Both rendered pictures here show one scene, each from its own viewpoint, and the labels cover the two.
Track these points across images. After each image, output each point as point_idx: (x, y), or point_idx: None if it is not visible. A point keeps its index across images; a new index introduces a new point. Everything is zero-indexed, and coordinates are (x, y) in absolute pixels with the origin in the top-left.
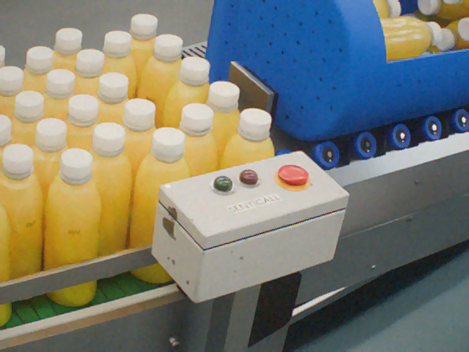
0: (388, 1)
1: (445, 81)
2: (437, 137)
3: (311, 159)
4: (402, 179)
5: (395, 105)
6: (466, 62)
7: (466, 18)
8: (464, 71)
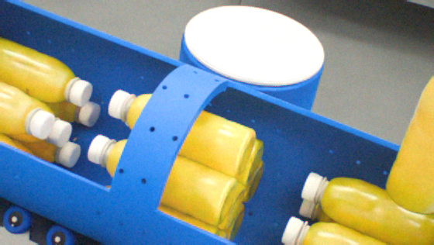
0: (70, 82)
1: None
2: (13, 230)
3: None
4: None
5: None
6: (4, 160)
7: (103, 136)
8: (2, 168)
